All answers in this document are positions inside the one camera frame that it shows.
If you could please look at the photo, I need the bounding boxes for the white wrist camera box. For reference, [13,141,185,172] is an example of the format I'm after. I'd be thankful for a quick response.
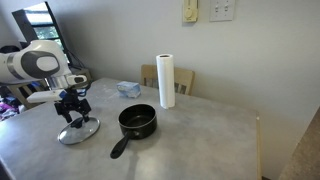
[26,88,66,104]

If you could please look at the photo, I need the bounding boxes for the black cable with blue connector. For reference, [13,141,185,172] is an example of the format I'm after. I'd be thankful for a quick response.
[59,82,92,100]

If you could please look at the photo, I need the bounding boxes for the colourful clothes pile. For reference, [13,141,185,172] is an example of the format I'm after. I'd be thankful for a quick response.
[0,95,26,122]

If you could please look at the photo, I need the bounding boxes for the small blue cardboard box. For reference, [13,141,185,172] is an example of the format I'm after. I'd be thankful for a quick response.
[116,81,142,100]

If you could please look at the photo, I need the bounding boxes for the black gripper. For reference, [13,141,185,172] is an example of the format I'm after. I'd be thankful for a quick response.
[53,87,92,124]

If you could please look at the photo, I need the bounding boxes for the glass lid with black knob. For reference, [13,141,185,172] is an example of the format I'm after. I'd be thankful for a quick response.
[57,116,102,146]

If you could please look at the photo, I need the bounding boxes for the black window frame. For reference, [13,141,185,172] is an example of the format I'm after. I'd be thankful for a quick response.
[11,0,86,70]

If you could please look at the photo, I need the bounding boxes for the black saucepan with long handle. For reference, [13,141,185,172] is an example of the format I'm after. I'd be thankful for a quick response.
[109,103,158,160]

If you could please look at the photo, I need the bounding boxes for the speckled brown countertop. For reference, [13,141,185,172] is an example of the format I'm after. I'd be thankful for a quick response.
[278,106,320,180]

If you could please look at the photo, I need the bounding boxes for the beige wall thermostat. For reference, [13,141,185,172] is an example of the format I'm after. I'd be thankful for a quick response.
[182,0,199,24]

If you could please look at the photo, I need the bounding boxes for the wooden chair with slatted back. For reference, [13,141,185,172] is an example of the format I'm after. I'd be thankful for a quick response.
[5,79,52,110]
[140,64,196,97]

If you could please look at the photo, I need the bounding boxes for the white paper towel roll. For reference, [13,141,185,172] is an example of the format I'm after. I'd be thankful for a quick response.
[155,53,177,110]

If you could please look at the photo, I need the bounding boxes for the black bag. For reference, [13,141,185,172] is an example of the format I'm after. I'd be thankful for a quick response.
[0,44,22,54]

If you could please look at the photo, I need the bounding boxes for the white light switch plate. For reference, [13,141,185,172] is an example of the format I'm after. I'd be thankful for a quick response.
[209,0,236,23]

